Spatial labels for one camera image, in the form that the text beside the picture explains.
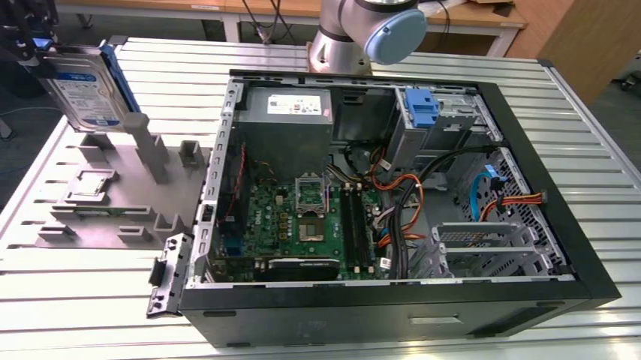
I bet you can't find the black RAM slot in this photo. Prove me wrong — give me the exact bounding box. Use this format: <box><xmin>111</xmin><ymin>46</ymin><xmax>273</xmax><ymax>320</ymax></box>
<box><xmin>340</xmin><ymin>182</ymin><xmax>360</xmax><ymax>273</ymax></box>
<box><xmin>353</xmin><ymin>182</ymin><xmax>372</xmax><ymax>273</ymax></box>
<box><xmin>346</xmin><ymin>182</ymin><xmax>365</xmax><ymax>273</ymax></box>

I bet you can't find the metal disk bay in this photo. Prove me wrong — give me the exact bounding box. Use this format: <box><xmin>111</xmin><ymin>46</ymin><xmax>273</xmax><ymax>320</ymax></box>
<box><xmin>425</xmin><ymin>220</ymin><xmax>557</xmax><ymax>281</ymax></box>

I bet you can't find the grey hinged slot bracket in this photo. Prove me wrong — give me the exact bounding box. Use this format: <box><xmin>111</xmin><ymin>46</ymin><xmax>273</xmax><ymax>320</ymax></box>
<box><xmin>146</xmin><ymin>232</ymin><xmax>196</xmax><ymax>320</ymax></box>

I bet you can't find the thin coloured fan wire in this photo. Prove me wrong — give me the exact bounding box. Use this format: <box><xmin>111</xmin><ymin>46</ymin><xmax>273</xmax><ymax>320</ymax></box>
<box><xmin>253</xmin><ymin>160</ymin><xmax>280</xmax><ymax>185</ymax></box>

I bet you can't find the green motherboard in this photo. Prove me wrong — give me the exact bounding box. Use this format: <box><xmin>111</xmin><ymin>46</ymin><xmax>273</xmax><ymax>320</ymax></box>
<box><xmin>213</xmin><ymin>179</ymin><xmax>397</xmax><ymax>282</ymax></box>

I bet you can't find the metal socket cover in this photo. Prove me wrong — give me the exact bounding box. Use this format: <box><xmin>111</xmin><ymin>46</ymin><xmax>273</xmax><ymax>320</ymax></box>
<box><xmin>294</xmin><ymin>172</ymin><xmax>332</xmax><ymax>218</ymax></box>

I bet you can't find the wooden top desk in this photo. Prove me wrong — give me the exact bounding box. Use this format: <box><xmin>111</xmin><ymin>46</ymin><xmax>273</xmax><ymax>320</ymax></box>
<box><xmin>54</xmin><ymin>0</ymin><xmax>531</xmax><ymax>57</ymax></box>

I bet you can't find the grey power supply unit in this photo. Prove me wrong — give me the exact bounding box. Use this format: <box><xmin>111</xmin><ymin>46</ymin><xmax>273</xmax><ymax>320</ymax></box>
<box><xmin>234</xmin><ymin>86</ymin><xmax>336</xmax><ymax>177</ymax></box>

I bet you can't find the black graphics card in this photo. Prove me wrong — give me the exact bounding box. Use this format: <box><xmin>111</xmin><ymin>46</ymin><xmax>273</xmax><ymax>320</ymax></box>
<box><xmin>253</xmin><ymin>256</ymin><xmax>342</xmax><ymax>283</ymax></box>

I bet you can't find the grey parts rack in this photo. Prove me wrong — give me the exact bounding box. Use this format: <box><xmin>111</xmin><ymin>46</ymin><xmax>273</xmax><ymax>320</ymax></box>
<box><xmin>38</xmin><ymin>113</ymin><xmax>216</xmax><ymax>251</ymax></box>

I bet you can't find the blue data wire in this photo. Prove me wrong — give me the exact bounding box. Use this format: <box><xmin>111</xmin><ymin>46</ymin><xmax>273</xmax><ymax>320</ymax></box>
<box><xmin>471</xmin><ymin>166</ymin><xmax>505</xmax><ymax>223</ymax></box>

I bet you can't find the blue plastic drive latch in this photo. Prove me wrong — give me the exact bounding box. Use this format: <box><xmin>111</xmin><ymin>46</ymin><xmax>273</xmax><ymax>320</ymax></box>
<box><xmin>407</xmin><ymin>88</ymin><xmax>441</xmax><ymax>128</ymax></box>

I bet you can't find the black open PC case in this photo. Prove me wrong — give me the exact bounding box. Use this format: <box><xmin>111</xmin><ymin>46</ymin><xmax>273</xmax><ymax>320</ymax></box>
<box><xmin>178</xmin><ymin>68</ymin><xmax>623</xmax><ymax>348</ymax></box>

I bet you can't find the black case fan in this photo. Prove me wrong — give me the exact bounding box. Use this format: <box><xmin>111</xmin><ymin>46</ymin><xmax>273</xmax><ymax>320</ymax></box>
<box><xmin>220</xmin><ymin>125</ymin><xmax>252</xmax><ymax>228</ymax></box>

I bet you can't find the red black twisted wire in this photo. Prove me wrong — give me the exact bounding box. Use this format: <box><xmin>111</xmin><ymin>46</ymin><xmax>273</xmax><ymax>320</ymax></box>
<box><xmin>220</xmin><ymin>142</ymin><xmax>248</xmax><ymax>226</ymax></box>

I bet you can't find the silver CPU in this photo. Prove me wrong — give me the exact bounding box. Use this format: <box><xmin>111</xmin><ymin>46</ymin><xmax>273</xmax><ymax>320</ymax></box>
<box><xmin>70</xmin><ymin>175</ymin><xmax>107</xmax><ymax>197</ymax></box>

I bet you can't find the orange wire loop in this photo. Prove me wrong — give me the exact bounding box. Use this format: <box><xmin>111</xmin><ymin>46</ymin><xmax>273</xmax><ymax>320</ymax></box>
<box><xmin>373</xmin><ymin>174</ymin><xmax>431</xmax><ymax>251</ymax></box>

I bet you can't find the yellow black power cable bundle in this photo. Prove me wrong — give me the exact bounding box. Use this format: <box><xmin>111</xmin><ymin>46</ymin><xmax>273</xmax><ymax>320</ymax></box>
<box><xmin>325</xmin><ymin>145</ymin><xmax>388</xmax><ymax>188</ymax></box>

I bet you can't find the hard disk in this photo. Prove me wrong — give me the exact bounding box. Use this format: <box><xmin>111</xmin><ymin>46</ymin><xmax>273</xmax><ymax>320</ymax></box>
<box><xmin>33</xmin><ymin>37</ymin><xmax>143</xmax><ymax>133</ymax></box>

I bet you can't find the silver drive cage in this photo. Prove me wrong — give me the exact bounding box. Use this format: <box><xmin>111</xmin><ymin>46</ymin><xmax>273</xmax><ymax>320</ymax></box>
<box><xmin>388</xmin><ymin>86</ymin><xmax>503</xmax><ymax>173</ymax></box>

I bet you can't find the CPU socket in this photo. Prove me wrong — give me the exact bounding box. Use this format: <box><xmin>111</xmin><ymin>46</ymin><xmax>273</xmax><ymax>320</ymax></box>
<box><xmin>298</xmin><ymin>219</ymin><xmax>333</xmax><ymax>245</ymax></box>

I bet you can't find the orange red yellow power wire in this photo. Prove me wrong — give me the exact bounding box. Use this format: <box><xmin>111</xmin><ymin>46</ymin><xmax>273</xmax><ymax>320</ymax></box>
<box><xmin>479</xmin><ymin>190</ymin><xmax>551</xmax><ymax>223</ymax></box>

